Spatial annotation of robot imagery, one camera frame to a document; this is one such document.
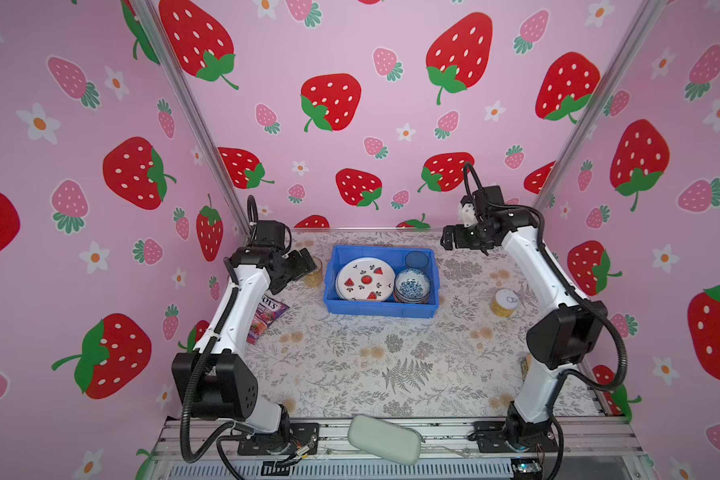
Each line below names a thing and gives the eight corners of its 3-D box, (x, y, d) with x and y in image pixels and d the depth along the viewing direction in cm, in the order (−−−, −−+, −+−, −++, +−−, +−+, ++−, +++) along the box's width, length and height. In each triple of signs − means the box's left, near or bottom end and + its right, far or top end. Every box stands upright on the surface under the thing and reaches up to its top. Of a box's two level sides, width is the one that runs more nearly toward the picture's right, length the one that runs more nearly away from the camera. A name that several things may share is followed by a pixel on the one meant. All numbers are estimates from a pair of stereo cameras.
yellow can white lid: (493, 317, 98) (499, 308, 93) (487, 298, 103) (493, 288, 98) (515, 317, 98) (523, 308, 93) (509, 298, 103) (515, 288, 98)
